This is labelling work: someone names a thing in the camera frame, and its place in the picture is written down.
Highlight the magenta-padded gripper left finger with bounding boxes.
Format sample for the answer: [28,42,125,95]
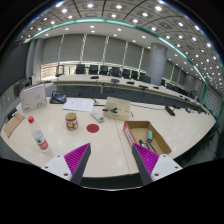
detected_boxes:
[41,142,92,186]

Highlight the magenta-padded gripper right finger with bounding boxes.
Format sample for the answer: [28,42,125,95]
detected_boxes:
[131,142,184,186]

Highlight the clear red-capped water bottle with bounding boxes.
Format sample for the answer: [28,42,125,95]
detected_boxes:
[27,115,51,154]

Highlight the dark hand tools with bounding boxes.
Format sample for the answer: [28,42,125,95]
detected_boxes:
[138,139,158,154]

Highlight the teal small device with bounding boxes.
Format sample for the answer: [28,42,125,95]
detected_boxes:
[146,129,154,142]

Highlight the open brown cardboard box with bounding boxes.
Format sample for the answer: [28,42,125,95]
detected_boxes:
[122,120,173,156]

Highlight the flat round red coaster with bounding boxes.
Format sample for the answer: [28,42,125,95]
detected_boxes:
[86,123,100,134]

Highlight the red floral mug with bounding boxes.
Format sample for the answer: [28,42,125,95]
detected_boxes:
[64,112,79,131]

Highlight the white paper sheet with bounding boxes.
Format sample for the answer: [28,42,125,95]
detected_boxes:
[62,97,96,113]

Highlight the black clip tool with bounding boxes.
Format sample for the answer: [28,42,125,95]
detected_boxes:
[103,107,118,114]

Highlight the cream compartment box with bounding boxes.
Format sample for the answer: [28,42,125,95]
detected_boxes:
[102,96,132,122]

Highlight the black pouch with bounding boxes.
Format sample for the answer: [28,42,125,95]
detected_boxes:
[49,90,68,105]

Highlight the brown paper envelope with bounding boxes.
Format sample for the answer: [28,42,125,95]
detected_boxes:
[2,113,26,139]

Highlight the white cardboard carton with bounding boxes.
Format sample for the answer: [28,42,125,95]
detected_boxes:
[19,83,48,115]

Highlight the black box device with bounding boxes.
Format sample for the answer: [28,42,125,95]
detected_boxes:
[6,108,19,121]

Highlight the long curved conference desk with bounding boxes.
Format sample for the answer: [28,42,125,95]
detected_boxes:
[41,73,208,108]

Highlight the black office chairs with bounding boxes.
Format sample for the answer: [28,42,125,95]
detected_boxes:
[54,63,201,98]

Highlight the round ceiling lights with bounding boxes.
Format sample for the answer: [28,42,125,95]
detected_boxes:
[19,0,224,88]

